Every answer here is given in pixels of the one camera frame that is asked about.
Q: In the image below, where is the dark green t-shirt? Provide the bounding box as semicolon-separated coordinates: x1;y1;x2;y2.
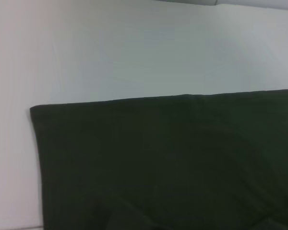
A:
29;88;288;230

